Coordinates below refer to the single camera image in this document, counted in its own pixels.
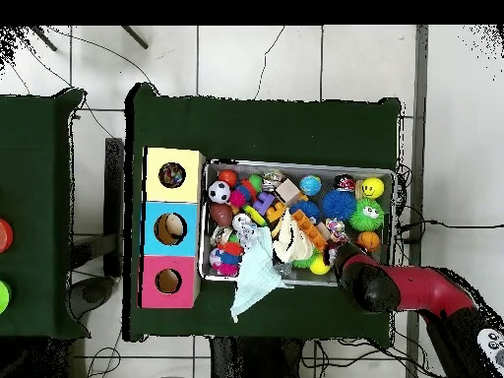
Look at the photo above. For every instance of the cream knitted cloth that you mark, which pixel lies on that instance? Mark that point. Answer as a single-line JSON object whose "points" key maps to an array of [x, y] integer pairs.
{"points": [[291, 240]]}

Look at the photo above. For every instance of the black and white soccer ball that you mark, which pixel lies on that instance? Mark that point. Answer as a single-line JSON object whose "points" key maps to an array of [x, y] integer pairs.
{"points": [[219, 192]]}

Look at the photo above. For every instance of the brown toy football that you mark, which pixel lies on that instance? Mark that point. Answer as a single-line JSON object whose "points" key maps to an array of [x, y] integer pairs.
{"points": [[221, 214]]}

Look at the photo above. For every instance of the mint green cloth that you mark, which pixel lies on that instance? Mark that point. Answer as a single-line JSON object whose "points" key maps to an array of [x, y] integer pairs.
{"points": [[258, 275]]}

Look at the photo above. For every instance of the dark green tablecloth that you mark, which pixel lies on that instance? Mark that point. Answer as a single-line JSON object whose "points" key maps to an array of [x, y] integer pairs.
{"points": [[256, 130], [31, 177]]}

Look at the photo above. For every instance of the blue spiky ball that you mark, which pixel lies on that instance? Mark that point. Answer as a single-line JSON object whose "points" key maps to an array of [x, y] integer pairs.
{"points": [[338, 204]]}

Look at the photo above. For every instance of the wooden box with three holes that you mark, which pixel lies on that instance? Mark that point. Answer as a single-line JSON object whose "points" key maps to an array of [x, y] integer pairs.
{"points": [[153, 193]]}

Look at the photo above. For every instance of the green spiky ball with eyes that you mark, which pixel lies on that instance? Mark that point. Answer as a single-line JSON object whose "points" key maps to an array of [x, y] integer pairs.
{"points": [[364, 220]]}

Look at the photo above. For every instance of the orange toy brick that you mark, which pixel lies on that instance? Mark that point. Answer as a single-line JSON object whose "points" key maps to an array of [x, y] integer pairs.
{"points": [[311, 230]]}

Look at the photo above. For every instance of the plain wooden block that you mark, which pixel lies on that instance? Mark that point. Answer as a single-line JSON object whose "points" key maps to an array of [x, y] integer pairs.
{"points": [[287, 191]]}

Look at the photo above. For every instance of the black upright bar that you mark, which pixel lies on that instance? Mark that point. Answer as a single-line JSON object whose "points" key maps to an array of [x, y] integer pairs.
{"points": [[114, 204]]}

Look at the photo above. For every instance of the black tripod leg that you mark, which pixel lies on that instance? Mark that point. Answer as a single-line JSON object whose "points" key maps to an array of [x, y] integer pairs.
{"points": [[43, 38], [134, 37]]}

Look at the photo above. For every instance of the clear plastic bottle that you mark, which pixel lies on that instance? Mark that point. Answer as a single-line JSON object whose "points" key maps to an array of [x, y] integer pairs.
{"points": [[245, 228]]}

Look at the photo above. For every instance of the yellow smiley ball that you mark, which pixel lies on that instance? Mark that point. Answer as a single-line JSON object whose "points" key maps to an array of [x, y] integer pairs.
{"points": [[372, 188]]}

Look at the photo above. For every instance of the white multicolour print cloth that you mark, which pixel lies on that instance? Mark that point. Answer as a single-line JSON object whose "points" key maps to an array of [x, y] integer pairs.
{"points": [[336, 229]]}

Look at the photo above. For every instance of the shallow mesh bin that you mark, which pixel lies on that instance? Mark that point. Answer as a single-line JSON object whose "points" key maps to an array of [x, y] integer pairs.
{"points": [[216, 170]]}

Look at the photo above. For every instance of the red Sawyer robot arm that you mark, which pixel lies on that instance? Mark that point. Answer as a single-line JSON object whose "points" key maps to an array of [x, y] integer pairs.
{"points": [[425, 287]]}

